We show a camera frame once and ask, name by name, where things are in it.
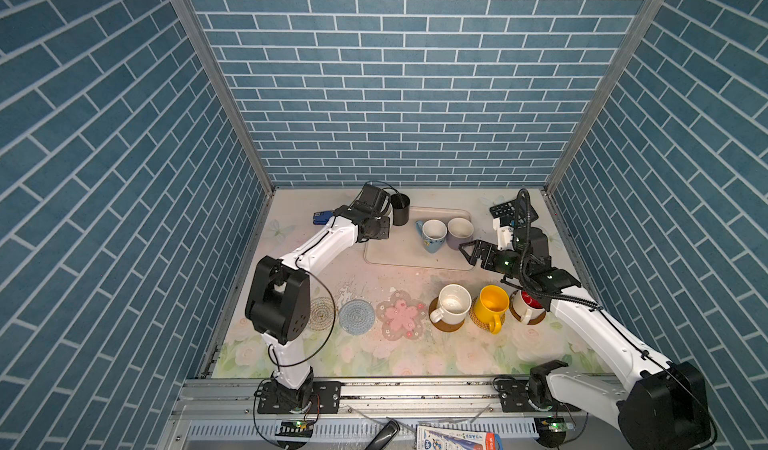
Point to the black mug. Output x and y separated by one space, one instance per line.
400 205

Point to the black calculator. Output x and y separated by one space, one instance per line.
506 212

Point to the grey blue woven coaster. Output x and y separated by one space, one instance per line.
357 317

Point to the white zigzag woven coaster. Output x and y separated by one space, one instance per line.
322 314

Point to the black remote handle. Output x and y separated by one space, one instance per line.
384 436

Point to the blue black stapler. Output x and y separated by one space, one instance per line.
322 218

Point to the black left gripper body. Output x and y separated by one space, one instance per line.
379 227

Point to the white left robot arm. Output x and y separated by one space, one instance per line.
279 299

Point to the beige serving tray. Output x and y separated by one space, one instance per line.
405 246

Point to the printed paper package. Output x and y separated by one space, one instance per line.
432 438

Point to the light blue patterned mug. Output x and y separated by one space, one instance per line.
432 233

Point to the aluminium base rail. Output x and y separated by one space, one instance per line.
223 414

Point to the pink flower coaster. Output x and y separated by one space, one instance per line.
401 316

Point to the dark brown round coaster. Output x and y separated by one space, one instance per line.
531 319

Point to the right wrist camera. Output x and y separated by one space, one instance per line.
504 228

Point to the red interior mug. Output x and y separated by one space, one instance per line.
527 306

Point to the yellow mug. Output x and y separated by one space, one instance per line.
491 306

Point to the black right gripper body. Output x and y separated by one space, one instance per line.
503 262

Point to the lavender mug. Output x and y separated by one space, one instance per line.
459 231

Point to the cork woven coaster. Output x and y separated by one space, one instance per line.
476 321

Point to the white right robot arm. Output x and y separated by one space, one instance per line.
655 402

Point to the white mug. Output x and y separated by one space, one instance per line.
452 306

